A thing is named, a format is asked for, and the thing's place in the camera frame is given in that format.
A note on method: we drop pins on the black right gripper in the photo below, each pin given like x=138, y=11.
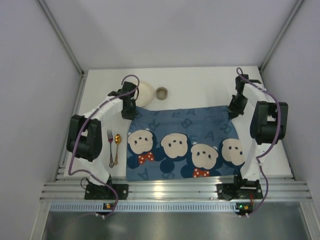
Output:
x=236, y=106

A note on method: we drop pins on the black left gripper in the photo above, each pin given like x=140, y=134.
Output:
x=128, y=109

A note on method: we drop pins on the cream round plate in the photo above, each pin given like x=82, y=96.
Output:
x=145, y=95

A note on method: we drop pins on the blue bear print cloth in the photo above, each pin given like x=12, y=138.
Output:
x=182, y=144

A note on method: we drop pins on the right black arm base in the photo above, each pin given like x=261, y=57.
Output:
x=239, y=189

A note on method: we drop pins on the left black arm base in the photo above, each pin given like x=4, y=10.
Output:
x=99, y=192

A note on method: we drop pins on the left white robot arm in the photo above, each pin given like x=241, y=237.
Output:
x=85, y=138

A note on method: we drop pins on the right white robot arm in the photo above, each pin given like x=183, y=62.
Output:
x=268, y=123

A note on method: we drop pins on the gold spoon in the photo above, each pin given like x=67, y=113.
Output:
x=118, y=140

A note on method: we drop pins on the right aluminium frame post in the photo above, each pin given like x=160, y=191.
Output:
x=281, y=34

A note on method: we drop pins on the aluminium frame post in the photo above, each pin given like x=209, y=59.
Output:
x=281, y=34
x=60, y=36

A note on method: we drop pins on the aluminium mounting rail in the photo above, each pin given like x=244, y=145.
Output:
x=280, y=189

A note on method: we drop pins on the perforated grey cable tray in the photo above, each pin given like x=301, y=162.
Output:
x=102, y=207

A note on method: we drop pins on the left aluminium frame post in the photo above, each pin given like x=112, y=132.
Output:
x=60, y=36

